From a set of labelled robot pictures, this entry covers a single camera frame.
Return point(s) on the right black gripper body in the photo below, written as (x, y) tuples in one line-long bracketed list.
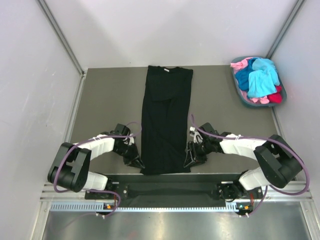
[(202, 149)]

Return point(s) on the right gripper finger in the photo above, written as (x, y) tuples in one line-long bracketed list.
[(199, 160), (190, 159)]

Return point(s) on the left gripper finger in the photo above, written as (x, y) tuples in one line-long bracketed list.
[(136, 156), (131, 162)]

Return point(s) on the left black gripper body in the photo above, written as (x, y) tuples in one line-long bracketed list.
[(127, 151)]

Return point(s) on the black t shirt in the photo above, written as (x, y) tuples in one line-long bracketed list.
[(164, 120)]

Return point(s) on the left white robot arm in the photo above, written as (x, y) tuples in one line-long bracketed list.
[(70, 170)]

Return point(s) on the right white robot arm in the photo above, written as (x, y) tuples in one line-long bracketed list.
[(278, 164)]

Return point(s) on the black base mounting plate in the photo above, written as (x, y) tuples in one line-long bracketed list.
[(214, 186)]

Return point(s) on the blue-grey laundry basket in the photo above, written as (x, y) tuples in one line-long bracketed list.
[(262, 102)]

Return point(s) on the dark blue t shirt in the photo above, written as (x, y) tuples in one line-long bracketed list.
[(242, 75)]

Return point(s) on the red t shirt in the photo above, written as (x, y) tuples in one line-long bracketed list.
[(276, 97)]

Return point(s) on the light cyan t shirt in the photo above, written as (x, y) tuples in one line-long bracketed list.
[(262, 81)]

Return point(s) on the pink t shirt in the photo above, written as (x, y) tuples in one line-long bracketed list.
[(240, 65)]

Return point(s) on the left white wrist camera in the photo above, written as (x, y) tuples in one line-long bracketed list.
[(130, 140)]

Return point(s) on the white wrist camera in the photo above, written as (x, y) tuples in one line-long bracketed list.
[(197, 138), (130, 140)]

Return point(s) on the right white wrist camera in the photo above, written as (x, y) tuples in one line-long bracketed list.
[(197, 138)]

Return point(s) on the grey slotted cable duct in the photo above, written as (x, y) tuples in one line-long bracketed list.
[(109, 205)]

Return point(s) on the right aluminium corner post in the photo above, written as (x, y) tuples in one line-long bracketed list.
[(293, 13)]

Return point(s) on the aluminium corner post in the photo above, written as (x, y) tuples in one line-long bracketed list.
[(293, 13), (60, 35)]

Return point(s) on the left aluminium corner post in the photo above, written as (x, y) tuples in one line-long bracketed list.
[(60, 35)]

